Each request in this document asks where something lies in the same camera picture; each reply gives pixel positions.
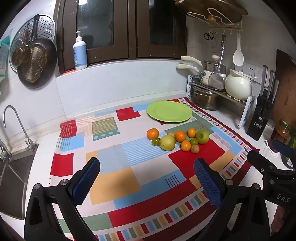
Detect yellow-green pear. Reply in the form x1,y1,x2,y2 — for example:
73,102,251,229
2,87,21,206
159,135,176,151

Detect white ceramic lidded pot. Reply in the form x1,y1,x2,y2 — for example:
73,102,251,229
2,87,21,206
225,69,257,101

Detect white-handled pot with glass lid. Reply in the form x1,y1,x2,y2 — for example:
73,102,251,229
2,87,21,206
180,55,227,73

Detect person's right hand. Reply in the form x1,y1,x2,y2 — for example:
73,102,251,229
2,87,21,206
271,205,288,234

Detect teal printed wall sheet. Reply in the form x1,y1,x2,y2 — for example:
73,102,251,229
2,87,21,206
0,35,12,81

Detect glass jar with yellow contents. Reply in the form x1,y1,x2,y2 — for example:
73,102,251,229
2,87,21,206
274,119,291,143

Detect black frying pan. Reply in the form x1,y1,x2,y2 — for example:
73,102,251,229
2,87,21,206
17,15,57,89

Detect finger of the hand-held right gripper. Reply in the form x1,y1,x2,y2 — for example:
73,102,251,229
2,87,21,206
247,150,281,177
272,140,296,161

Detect dark wooden window frame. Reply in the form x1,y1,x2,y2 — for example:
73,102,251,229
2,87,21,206
57,0,187,75

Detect round perforated steamer tray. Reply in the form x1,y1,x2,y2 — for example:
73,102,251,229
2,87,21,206
9,14,56,73

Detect steel-handled knife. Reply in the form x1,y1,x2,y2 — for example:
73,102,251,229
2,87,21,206
261,65,269,96
268,70,276,102

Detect metal hanging scoop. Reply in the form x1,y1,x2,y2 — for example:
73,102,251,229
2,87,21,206
208,32,227,90

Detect white and blue pump bottle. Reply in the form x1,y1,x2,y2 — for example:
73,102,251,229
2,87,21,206
73,31,88,70

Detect green apple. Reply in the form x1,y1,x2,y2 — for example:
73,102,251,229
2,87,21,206
196,130,210,144

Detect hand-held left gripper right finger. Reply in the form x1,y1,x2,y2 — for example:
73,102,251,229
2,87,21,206
193,158,271,241

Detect black knife block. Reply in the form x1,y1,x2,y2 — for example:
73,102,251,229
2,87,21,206
246,95,274,141

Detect brass perforated strainer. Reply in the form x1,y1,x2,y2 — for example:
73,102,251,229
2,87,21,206
21,46,47,84

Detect white wire hook rack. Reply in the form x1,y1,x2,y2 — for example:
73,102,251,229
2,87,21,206
187,8,242,32

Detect green plate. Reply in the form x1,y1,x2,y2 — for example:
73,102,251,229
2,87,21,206
146,101,192,123

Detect white rice spoon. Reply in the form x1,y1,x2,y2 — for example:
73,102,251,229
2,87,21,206
232,34,245,66

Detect small copper pan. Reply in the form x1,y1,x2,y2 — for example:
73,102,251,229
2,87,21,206
11,29,31,67

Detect white wall socket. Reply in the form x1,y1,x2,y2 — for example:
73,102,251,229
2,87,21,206
235,62,263,82

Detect colourful patchwork table cloth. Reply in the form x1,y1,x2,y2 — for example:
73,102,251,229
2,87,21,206
49,97,259,241

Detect curved steel faucet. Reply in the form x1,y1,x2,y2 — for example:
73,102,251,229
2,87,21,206
3,105,39,152

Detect steel stock pot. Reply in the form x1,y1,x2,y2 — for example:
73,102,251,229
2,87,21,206
191,85,222,111

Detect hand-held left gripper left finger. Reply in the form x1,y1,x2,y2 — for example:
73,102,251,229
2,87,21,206
24,157,101,241

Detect white and steel dish rack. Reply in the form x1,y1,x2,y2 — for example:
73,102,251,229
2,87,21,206
187,74,253,129

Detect steel sink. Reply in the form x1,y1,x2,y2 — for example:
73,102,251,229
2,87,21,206
0,154,36,220

